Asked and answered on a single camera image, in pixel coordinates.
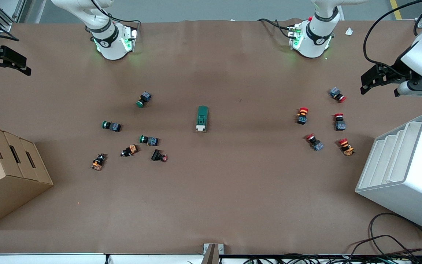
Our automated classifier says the green load switch white lever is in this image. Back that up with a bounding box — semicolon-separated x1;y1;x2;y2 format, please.
196;106;209;133

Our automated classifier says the white stepped organizer rack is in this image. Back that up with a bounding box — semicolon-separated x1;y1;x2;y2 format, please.
355;113;422;236

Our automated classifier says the brown paper table cover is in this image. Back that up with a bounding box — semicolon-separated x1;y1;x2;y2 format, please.
0;18;422;255

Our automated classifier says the long black gripper cable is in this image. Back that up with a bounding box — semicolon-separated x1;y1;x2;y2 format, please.
363;0;422;77

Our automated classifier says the black arm base cable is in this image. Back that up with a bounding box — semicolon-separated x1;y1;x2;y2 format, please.
258;18;294;30
89;0;142;27

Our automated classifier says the black looped cable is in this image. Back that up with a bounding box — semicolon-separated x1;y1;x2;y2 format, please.
369;212;422;259

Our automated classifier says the black cable bundle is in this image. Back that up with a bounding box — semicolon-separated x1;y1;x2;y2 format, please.
233;235;422;264

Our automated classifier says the grey metal table bracket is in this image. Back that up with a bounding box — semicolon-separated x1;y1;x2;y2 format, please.
201;243;225;264

